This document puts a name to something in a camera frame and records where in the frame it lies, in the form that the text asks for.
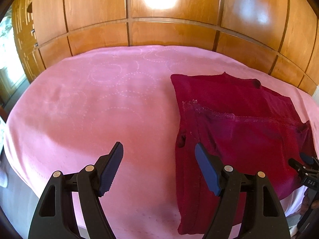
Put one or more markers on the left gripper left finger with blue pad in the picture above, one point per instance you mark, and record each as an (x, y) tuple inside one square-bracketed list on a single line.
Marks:
[(55, 214)]

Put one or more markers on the dark red long-sleeve sweater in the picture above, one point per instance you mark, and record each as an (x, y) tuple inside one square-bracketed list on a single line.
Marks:
[(247, 125)]

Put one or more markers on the pink bedspread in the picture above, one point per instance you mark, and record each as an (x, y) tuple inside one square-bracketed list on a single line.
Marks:
[(77, 109)]

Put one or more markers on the wooden wardrobe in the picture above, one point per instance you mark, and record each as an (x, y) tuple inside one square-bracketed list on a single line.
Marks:
[(277, 37)]

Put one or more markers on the wood-framed window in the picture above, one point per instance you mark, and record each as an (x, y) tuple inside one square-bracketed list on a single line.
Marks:
[(12, 73)]

